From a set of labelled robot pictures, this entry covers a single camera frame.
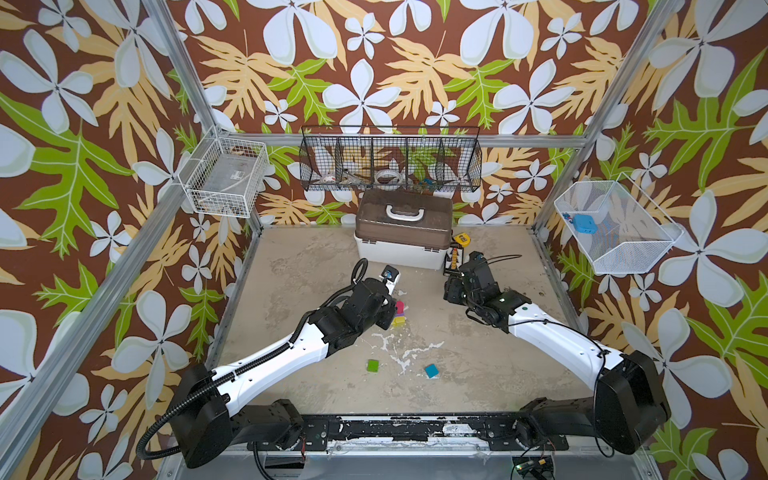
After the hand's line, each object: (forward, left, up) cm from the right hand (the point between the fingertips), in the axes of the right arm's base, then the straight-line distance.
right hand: (450, 284), depth 86 cm
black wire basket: (+40, +18, +17) cm, 47 cm away
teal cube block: (-20, +6, -14) cm, 25 cm away
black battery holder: (+20, -7, -14) cm, 26 cm away
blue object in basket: (+13, -40, +11) cm, 44 cm away
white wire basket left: (+25, +65, +20) cm, 73 cm away
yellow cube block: (-5, +15, -11) cm, 20 cm away
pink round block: (-2, +14, -9) cm, 17 cm away
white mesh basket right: (+5, -46, +16) cm, 49 cm away
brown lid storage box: (+18, +13, +5) cm, 23 cm away
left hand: (-6, +18, +5) cm, 20 cm away
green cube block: (-18, +23, -15) cm, 33 cm away
